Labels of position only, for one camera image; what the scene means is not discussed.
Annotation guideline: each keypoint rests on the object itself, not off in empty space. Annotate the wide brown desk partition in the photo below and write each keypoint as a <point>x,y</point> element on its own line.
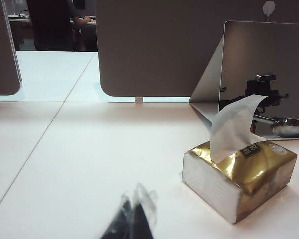
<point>164,49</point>

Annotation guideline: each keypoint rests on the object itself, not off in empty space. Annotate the white partition support clip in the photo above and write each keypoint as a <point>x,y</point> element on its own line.
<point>138,99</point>

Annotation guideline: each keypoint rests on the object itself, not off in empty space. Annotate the person in dark shirt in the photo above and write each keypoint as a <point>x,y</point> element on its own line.
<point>49,25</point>

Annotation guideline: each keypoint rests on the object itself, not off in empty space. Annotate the white tissue sheet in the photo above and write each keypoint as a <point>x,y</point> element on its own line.
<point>229,124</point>

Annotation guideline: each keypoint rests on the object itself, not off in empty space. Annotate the standing metal mirror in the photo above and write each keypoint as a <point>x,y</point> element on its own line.
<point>264,54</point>

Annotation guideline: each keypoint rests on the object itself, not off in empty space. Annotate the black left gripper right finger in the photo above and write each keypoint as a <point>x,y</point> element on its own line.
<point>142,219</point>

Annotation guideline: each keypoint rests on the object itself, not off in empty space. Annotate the gold tissue pack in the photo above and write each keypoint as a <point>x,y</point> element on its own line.
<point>254,179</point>

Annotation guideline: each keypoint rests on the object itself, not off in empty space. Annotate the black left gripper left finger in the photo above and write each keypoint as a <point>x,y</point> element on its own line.
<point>122,219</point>

